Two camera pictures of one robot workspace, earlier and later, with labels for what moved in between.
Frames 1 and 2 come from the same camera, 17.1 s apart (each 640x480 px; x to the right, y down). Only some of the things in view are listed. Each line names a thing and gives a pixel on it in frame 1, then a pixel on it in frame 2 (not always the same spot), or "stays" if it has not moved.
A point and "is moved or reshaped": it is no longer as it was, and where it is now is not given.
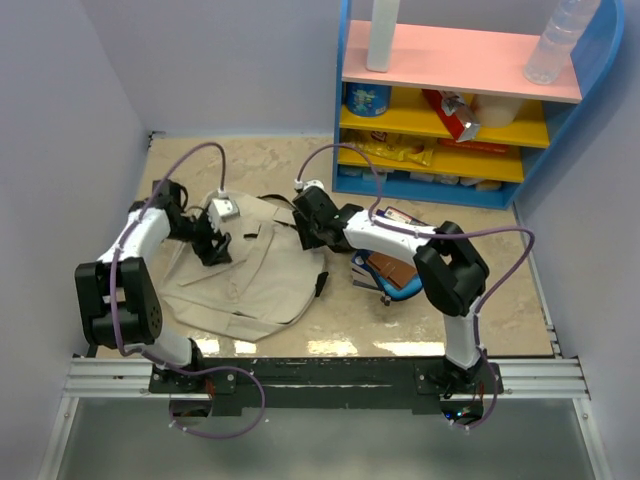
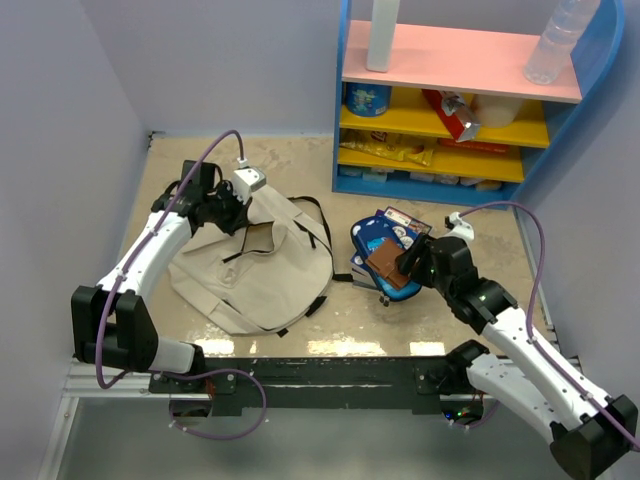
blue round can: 368,100 stays
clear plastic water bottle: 557,40 stays
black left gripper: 209,254 to 240,219
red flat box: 474,145 stays
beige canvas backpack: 271,280 is moved or reshaped
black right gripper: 308,241 to 406,260
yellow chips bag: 415,146 stays
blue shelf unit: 454,119 stays
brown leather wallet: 395,271 stays
